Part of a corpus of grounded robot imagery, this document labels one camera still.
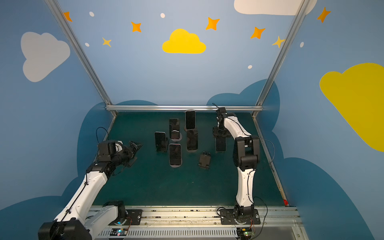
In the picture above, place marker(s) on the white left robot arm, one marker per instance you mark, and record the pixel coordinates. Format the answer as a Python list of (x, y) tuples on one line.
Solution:
[(72, 222)]

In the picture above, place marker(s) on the aluminium left corner post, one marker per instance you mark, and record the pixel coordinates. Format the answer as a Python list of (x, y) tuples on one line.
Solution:
[(57, 12)]

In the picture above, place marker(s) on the phone with light green edge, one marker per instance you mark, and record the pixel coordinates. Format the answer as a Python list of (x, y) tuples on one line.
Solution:
[(161, 142)]

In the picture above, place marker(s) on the aluminium right corner post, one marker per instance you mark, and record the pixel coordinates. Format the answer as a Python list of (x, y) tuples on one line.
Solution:
[(291, 34)]

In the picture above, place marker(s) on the grey round rear stand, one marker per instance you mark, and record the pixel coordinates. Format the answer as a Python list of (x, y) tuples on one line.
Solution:
[(177, 140)]

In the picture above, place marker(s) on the black phone on wooden stand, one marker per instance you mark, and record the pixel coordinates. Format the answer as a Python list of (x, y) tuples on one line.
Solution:
[(190, 120)]

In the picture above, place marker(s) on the right controller board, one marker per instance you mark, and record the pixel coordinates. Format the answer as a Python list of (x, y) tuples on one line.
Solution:
[(244, 234)]

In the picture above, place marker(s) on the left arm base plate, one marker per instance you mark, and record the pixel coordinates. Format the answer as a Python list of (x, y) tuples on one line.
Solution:
[(133, 218)]

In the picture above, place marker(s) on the grey round front stand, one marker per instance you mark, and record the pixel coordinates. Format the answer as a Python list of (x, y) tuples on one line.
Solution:
[(175, 166)]

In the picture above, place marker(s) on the controller board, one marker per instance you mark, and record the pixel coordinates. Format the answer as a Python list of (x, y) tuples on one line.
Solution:
[(244, 234), (118, 232)]

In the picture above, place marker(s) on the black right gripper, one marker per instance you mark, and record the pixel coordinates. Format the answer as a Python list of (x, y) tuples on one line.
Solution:
[(220, 131)]

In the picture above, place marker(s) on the purple phone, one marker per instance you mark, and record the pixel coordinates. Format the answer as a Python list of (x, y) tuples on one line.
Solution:
[(175, 153)]

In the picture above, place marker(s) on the aluminium front rail bed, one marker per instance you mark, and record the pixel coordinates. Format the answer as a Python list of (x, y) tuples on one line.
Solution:
[(202, 222)]

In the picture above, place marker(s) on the grey round stand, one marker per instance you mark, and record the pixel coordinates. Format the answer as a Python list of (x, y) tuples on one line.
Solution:
[(177, 140), (175, 166)]

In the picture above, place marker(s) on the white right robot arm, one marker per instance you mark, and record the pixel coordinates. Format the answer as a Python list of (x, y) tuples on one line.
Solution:
[(246, 156)]

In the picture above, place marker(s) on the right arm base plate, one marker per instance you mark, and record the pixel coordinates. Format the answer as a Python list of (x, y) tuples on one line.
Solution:
[(235, 217)]

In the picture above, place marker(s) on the black phone on grey stand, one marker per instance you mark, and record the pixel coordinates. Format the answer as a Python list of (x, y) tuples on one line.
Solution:
[(192, 140)]

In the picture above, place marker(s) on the aluminium corner post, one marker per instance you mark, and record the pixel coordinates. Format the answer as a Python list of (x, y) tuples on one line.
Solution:
[(291, 34), (57, 12)]

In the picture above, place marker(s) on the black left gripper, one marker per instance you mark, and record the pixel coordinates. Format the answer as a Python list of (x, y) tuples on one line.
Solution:
[(130, 151)]

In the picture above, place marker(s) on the aluminium back frame rail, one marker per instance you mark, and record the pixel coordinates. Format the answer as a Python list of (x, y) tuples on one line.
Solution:
[(155, 108)]

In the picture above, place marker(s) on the black folding phone stand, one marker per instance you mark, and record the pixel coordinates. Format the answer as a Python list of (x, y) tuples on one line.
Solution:
[(205, 160)]

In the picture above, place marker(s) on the black phone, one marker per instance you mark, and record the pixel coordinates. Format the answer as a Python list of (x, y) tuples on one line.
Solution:
[(174, 128), (190, 120), (221, 144), (192, 140)]

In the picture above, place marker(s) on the left controller board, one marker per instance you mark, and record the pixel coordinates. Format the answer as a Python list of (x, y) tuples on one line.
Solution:
[(118, 232)]

